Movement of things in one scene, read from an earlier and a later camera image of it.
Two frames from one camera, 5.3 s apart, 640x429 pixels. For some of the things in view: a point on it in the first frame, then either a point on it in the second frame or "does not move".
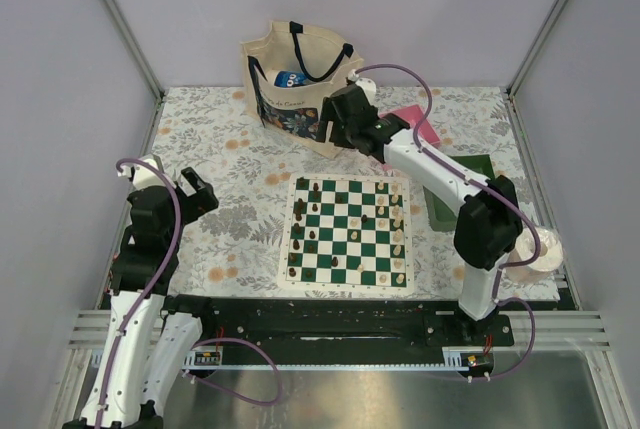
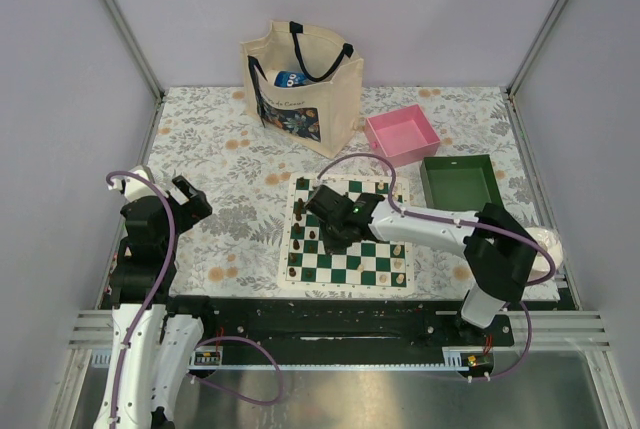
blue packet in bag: x=290 y=79 does not move
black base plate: x=254 y=331 does not move
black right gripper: x=329 y=115 -> x=331 y=245
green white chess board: x=347 y=233 does not move
